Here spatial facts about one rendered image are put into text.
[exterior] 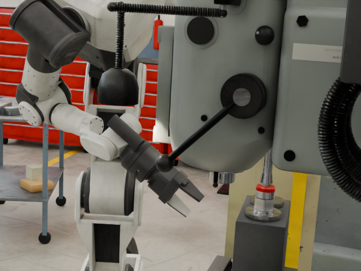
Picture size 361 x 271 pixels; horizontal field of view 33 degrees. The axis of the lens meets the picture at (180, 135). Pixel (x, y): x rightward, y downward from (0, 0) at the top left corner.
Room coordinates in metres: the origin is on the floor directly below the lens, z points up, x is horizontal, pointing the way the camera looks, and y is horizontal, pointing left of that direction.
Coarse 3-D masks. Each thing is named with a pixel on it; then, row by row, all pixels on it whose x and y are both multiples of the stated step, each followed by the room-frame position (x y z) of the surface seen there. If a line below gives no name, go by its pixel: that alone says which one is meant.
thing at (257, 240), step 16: (288, 208) 1.51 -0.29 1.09; (240, 224) 1.39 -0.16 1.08; (256, 224) 1.38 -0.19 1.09; (272, 224) 1.38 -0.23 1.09; (240, 240) 1.38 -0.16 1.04; (256, 240) 1.38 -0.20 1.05; (272, 240) 1.37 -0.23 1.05; (240, 256) 1.38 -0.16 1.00; (256, 256) 1.38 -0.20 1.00; (272, 256) 1.37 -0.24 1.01
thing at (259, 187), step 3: (258, 186) 1.43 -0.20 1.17; (261, 186) 1.43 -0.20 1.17; (270, 186) 1.43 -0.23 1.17; (273, 186) 1.43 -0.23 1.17; (258, 189) 1.42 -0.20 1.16; (261, 189) 1.41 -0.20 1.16; (264, 189) 1.41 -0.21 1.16; (267, 189) 1.41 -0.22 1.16; (270, 189) 1.41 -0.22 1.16; (273, 189) 1.42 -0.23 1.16
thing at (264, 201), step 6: (258, 192) 1.42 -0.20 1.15; (264, 192) 1.41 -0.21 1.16; (270, 192) 1.41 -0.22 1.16; (258, 198) 1.42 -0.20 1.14; (264, 198) 1.41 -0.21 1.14; (270, 198) 1.41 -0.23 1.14; (258, 204) 1.42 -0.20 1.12; (264, 204) 1.41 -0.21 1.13; (270, 204) 1.41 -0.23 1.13; (258, 210) 1.42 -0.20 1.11; (264, 210) 1.41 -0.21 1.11; (270, 210) 1.41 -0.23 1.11
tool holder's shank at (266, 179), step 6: (270, 150) 1.42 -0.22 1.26; (264, 156) 1.43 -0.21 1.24; (270, 156) 1.42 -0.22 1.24; (264, 162) 1.43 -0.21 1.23; (270, 162) 1.42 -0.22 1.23; (264, 168) 1.42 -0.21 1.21; (270, 168) 1.42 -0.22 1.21; (264, 174) 1.42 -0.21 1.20; (270, 174) 1.42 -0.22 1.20; (264, 180) 1.42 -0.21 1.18; (270, 180) 1.42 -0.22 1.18; (264, 186) 1.42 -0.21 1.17
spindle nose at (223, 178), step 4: (212, 176) 1.05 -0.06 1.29; (220, 176) 1.05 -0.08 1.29; (224, 176) 1.05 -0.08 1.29; (228, 176) 1.05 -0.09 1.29; (232, 176) 1.05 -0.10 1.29; (212, 180) 1.05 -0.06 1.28; (220, 180) 1.05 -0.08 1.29; (224, 180) 1.05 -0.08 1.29; (228, 180) 1.05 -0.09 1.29; (232, 180) 1.05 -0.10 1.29
